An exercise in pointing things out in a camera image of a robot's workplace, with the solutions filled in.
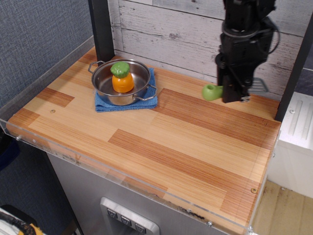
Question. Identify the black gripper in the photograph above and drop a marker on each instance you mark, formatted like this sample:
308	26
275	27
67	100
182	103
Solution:
237	61

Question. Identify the green handled grey spatula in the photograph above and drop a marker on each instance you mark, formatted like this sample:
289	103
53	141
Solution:
212	92

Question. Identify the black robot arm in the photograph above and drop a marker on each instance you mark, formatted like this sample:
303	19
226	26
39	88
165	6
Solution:
247	17

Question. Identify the orange toy carrot green top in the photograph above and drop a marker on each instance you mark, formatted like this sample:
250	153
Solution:
122	80

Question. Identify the blue folded cloth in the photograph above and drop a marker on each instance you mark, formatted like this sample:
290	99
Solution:
101	106

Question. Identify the stainless steel pot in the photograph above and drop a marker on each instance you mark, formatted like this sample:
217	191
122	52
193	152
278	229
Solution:
102	81

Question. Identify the silver button control panel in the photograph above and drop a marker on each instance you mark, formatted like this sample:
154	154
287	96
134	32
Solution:
122	221

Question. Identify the black vertical post right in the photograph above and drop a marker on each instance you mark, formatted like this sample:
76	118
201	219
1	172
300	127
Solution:
296	72

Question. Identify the black vertical post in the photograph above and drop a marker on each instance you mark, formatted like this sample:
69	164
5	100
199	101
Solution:
296	72
102	31

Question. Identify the white aluminium rail block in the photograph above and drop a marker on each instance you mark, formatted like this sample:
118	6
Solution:
292	164

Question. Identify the black vertical post left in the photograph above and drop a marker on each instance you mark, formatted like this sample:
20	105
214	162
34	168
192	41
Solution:
102	31

